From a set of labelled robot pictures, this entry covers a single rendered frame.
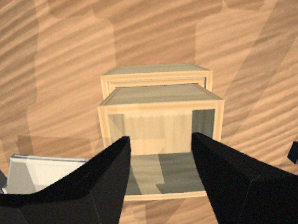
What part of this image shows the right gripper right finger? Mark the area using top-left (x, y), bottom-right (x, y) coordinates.
top-left (191, 132), bottom-right (298, 224)

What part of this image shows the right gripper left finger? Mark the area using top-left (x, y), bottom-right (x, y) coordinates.
top-left (0, 136), bottom-right (131, 224)

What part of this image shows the grey rectangular block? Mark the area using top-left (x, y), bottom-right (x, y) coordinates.
top-left (287, 141), bottom-right (298, 165)

